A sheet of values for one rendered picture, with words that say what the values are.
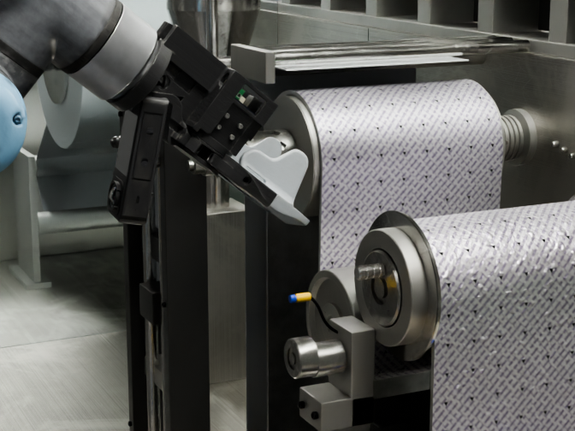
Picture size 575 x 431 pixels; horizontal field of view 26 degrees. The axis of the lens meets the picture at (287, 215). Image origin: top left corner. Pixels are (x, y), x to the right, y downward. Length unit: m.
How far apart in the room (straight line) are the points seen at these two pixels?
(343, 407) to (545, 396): 0.20
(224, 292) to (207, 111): 0.87
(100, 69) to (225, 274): 0.91
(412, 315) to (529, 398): 0.17
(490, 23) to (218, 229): 0.53
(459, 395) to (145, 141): 0.40
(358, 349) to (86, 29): 0.43
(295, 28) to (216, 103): 1.07
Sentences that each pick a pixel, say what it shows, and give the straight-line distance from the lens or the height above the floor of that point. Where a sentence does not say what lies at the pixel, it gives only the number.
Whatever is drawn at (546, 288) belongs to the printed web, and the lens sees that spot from 1.24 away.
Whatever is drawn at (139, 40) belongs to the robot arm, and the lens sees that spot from 1.04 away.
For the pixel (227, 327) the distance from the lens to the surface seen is 1.92.
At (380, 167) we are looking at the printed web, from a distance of 1.39.
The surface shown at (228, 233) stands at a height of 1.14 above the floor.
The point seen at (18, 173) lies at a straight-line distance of 2.07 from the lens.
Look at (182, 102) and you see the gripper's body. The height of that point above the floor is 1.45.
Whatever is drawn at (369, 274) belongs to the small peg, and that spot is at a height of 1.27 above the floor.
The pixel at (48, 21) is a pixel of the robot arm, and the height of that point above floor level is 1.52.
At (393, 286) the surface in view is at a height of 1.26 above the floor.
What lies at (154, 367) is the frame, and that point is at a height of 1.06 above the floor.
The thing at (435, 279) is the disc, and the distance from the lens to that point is 1.16.
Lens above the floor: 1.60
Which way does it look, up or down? 13 degrees down
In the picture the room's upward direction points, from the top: straight up
